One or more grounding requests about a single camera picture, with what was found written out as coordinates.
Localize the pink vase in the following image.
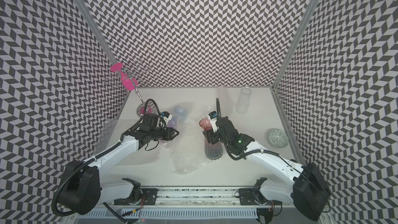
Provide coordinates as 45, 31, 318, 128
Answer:
199, 118, 223, 160

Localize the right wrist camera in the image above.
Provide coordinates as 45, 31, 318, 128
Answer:
207, 111, 218, 132

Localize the clear bubble wrap sheet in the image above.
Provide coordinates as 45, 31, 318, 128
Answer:
93, 119, 162, 167

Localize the green patterned bowl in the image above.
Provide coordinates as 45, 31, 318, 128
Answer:
267, 129, 289, 148

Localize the clear wrapped vase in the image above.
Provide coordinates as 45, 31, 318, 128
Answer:
217, 86, 234, 121

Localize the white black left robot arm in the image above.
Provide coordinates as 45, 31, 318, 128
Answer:
51, 112, 179, 217

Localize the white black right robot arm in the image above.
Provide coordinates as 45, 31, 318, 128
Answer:
200, 112, 331, 222

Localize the clear glass vase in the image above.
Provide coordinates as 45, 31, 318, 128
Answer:
235, 87, 252, 115

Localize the pink plastic wine glass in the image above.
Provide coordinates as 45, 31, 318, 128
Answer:
110, 63, 138, 91

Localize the blue purple vase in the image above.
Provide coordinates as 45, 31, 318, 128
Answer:
167, 106, 188, 131

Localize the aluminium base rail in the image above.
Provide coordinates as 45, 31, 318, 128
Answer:
71, 186, 315, 209

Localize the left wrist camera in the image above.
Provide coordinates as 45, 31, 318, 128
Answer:
160, 111, 173, 124

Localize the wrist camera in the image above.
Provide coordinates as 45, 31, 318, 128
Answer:
160, 111, 173, 124
207, 111, 218, 132

